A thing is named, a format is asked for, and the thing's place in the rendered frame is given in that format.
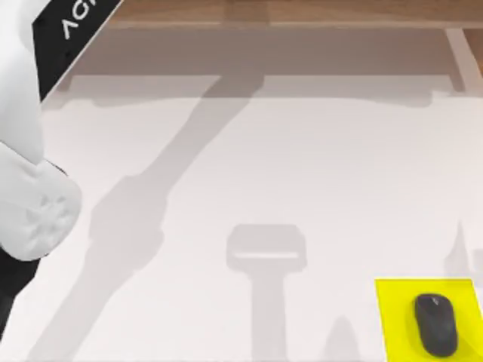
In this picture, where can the black computer mouse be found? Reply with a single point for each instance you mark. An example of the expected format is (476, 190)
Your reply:
(435, 324)

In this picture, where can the flat yellow square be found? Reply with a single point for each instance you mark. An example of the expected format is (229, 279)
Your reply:
(396, 320)

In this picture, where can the wooden cupboard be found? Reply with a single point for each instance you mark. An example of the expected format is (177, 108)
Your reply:
(287, 41)

